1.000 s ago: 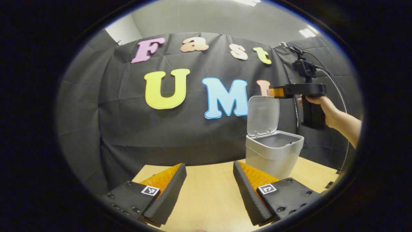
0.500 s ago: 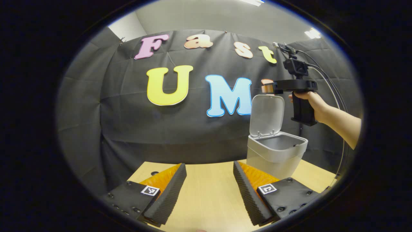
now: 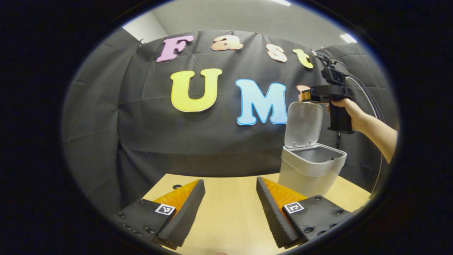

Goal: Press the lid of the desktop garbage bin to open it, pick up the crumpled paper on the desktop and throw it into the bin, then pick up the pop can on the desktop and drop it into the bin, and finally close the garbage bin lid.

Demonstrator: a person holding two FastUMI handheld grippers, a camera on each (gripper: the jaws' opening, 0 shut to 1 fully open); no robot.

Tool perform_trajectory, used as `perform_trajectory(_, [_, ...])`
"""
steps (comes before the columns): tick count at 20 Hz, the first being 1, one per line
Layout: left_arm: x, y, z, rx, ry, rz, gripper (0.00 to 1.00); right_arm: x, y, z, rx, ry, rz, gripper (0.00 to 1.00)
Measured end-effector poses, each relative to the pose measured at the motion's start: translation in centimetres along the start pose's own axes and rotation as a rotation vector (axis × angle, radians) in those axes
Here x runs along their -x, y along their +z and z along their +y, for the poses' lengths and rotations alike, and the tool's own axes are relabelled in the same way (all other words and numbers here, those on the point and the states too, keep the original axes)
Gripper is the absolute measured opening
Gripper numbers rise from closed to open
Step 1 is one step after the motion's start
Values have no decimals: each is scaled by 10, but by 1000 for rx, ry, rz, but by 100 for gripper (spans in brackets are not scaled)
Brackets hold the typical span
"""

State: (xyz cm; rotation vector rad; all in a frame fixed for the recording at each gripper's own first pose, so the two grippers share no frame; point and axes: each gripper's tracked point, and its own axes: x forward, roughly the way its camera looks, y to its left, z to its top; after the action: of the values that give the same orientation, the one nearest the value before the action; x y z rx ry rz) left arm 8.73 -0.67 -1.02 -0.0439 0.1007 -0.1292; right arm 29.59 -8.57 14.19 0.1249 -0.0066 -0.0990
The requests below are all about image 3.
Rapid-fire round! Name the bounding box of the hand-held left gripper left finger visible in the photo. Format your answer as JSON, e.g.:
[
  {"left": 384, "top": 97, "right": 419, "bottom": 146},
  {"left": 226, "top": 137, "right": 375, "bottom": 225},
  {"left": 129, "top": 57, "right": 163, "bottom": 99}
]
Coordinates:
[{"left": 117, "top": 179, "right": 206, "bottom": 249}]

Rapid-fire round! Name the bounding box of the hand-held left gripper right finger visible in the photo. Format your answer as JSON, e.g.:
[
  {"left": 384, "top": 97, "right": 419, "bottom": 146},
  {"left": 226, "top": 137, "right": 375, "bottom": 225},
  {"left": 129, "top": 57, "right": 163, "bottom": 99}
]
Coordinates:
[{"left": 256, "top": 176, "right": 354, "bottom": 248}]

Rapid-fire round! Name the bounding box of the white desktop garbage bin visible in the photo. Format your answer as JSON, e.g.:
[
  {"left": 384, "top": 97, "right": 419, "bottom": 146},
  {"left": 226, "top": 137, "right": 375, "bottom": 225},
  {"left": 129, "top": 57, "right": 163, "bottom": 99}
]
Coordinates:
[{"left": 278, "top": 102, "right": 347, "bottom": 198}]

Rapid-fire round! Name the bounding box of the wooden desktop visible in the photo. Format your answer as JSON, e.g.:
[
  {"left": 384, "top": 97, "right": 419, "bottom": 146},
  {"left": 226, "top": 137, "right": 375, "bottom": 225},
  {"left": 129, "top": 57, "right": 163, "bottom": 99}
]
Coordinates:
[{"left": 142, "top": 173, "right": 371, "bottom": 255}]

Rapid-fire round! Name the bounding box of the black backdrop cloth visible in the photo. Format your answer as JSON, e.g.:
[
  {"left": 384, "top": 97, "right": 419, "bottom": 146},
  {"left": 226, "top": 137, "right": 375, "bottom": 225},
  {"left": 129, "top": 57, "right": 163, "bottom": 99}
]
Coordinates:
[{"left": 62, "top": 28, "right": 398, "bottom": 216}]

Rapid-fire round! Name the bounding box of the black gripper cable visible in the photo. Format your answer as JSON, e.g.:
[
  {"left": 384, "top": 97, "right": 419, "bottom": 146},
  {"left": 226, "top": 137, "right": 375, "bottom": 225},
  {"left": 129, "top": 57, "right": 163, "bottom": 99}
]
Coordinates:
[{"left": 334, "top": 60, "right": 386, "bottom": 193}]

